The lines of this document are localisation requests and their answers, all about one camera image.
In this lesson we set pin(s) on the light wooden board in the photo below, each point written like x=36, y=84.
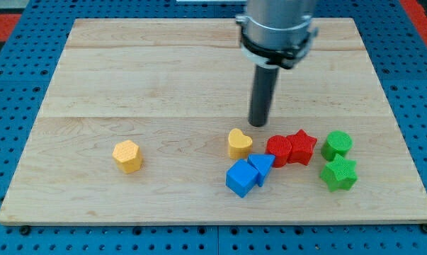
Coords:
x=176, y=87

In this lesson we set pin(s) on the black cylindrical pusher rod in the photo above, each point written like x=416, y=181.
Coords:
x=262, y=95

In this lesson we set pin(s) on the yellow heart block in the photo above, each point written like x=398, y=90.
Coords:
x=239, y=144

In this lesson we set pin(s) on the red cylinder block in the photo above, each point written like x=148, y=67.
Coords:
x=280, y=147

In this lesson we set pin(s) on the red star block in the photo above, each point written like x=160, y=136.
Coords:
x=302, y=147

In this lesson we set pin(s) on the green cylinder block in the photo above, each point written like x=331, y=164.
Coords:
x=336, y=142

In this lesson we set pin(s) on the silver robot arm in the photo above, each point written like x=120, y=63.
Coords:
x=274, y=35

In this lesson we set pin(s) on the yellow hexagon block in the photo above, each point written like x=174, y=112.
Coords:
x=127, y=156

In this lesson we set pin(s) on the blue triangle block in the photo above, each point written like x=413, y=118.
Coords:
x=263, y=164

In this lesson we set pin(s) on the blue cube block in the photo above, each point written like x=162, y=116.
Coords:
x=241, y=177

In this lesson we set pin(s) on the green star block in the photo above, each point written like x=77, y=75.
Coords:
x=339, y=174

